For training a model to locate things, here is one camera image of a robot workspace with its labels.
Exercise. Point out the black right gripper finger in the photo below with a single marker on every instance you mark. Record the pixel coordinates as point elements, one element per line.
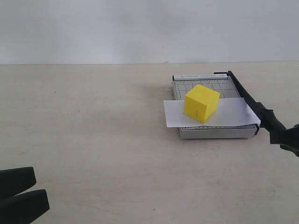
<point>291,147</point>
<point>292,133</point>

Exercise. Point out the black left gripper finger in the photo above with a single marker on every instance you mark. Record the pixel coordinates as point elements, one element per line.
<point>24,208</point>
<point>15,181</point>

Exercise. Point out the black cutter blade arm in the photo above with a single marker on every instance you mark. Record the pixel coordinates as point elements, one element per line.
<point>278,132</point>

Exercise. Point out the white paper sheet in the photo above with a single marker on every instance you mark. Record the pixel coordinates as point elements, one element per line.
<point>231,112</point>

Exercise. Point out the yellow foam cube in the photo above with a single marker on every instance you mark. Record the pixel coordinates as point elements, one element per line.
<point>201,103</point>

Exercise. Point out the grey paper cutter base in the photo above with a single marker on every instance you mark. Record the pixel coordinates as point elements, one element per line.
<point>223,83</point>

